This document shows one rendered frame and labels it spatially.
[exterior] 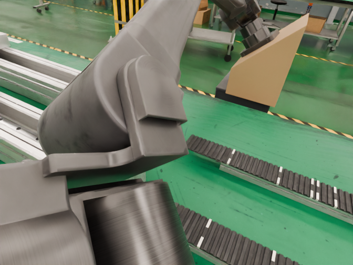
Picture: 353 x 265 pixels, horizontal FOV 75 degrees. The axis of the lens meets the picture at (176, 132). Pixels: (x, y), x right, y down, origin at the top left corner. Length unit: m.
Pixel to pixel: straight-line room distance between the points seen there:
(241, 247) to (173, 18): 0.32
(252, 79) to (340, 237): 0.48
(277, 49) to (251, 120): 0.21
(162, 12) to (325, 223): 0.44
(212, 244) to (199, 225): 0.03
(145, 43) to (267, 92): 0.65
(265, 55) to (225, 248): 0.55
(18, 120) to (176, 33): 0.45
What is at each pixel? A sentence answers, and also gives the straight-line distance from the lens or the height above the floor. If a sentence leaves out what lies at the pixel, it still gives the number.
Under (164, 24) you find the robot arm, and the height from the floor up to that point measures 1.09.
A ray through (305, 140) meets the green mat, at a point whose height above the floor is 0.78.
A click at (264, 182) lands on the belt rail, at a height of 0.79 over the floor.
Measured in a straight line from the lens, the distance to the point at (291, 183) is 0.51.
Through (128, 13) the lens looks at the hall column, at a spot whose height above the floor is 0.44.
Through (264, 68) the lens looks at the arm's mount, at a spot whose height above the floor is 0.89.
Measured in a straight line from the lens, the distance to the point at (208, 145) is 0.52.
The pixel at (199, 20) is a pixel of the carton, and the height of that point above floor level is 0.07.
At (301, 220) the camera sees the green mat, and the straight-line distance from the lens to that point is 0.50.
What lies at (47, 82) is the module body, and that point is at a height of 0.86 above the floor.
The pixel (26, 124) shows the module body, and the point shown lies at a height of 0.83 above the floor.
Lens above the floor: 1.14
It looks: 38 degrees down
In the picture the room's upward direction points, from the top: 5 degrees clockwise
